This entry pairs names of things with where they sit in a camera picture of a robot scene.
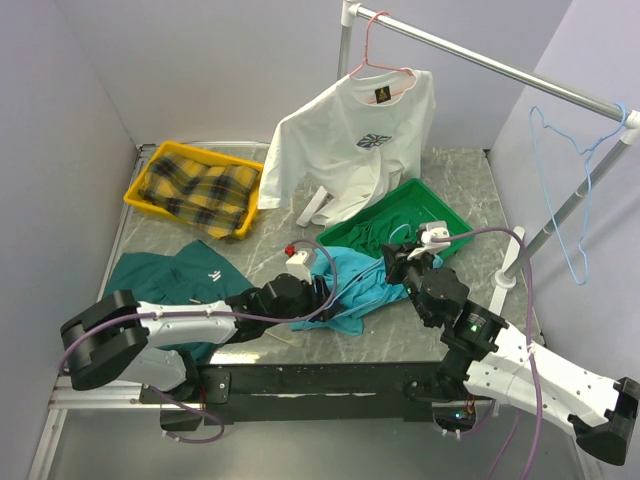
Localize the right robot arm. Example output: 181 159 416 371
381 243 639 466

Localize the dark teal garment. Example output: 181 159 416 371
99 238 256 366

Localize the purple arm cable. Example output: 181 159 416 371
57 239 337 376
434 226 544 480

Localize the metal clothes rack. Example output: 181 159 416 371
336 0 640 281

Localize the pink wire hanger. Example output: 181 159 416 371
343 11 419 106

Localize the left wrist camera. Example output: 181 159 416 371
284 245 317 283

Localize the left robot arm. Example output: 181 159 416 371
60 273 336 402

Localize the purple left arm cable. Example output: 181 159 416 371
57 239 337 376

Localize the yellow plaid cloth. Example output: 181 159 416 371
138 154 259 238

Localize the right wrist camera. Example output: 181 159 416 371
408 221 451 260

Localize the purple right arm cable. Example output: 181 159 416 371
434 226 544 480

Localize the white rack foot left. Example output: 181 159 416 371
296 186 329 228

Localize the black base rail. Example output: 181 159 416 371
168 361 470 425

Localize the green plastic bin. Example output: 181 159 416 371
316 179 472 247

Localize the white rack base foot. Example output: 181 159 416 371
489 225 527 316

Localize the yellow plastic bin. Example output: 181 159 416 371
124 141 263 240

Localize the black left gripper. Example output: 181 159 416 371
266 273 344 328

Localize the light blue t shirt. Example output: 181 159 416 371
288 245 407 337

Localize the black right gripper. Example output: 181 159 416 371
381 241 437 327

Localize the green cloth in bin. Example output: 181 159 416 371
345 212 415 258

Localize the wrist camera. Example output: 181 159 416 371
408 221 451 260
284 245 317 283

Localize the blue wire hanger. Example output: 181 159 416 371
528 106 624 286
319 222 416 321

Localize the white t shirt on hanger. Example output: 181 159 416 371
257 70 436 227

